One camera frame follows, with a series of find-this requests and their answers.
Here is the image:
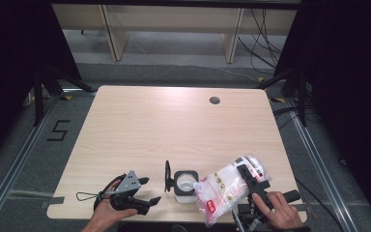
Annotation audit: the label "black gripper hand strap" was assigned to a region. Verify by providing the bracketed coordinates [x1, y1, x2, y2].
[93, 173, 128, 211]

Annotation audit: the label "beige wooden shelf unit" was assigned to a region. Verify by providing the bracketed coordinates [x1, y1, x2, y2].
[50, 3, 299, 64]

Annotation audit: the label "thin black cord loop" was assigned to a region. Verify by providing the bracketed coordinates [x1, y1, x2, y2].
[75, 191, 101, 202]

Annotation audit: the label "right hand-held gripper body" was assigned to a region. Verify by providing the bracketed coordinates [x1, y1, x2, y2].
[232, 179, 301, 232]

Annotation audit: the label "black curtain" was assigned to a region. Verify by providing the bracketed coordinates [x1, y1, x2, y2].
[273, 0, 371, 232]
[0, 0, 82, 168]

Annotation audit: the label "black floor cables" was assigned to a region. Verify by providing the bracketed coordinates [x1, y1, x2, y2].
[271, 105, 318, 131]

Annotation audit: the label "clear jar with black lid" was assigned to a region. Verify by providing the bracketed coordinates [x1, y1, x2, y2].
[163, 159, 200, 204]

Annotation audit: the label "bundle of black cables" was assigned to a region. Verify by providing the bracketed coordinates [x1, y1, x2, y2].
[236, 9, 288, 71]

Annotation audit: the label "red and white sugar pouch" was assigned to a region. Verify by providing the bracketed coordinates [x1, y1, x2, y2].
[192, 154, 272, 227]

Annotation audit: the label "thin white floor cable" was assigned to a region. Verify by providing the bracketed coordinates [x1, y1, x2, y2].
[131, 40, 261, 82]

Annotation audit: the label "metal floor rail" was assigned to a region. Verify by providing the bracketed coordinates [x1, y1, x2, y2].
[0, 95, 62, 232]
[285, 98, 359, 232]

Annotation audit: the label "person's right hand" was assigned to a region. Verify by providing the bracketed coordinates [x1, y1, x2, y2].
[251, 191, 303, 230]

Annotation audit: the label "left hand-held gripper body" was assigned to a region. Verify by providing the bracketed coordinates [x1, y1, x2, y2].
[109, 169, 152, 216]

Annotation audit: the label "person's left hand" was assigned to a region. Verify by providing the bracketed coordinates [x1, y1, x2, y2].
[93, 180, 139, 226]

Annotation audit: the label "black metal stand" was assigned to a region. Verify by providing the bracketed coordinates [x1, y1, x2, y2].
[256, 67, 309, 128]
[32, 64, 95, 127]

